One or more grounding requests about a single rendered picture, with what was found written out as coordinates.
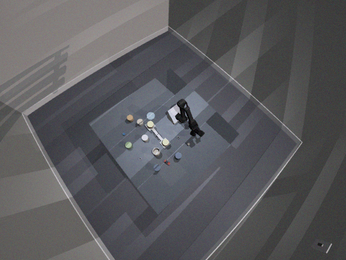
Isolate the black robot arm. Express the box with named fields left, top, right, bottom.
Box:
left=175, top=99, right=202, bottom=136

